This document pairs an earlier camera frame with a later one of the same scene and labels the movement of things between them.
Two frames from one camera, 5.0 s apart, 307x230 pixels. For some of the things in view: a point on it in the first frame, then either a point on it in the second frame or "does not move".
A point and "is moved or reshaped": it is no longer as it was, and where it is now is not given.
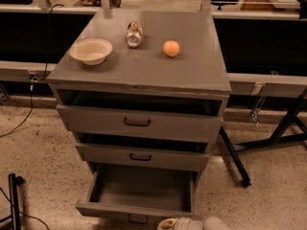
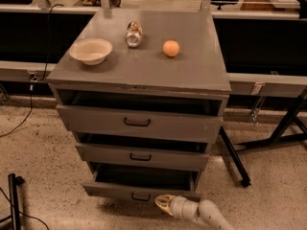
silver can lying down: (133, 34) does not move
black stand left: (13, 182) does not move
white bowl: (91, 51) does not move
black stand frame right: (282, 135) does not move
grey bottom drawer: (143, 194) is moved or reshaped
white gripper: (184, 224) -> (177, 206)
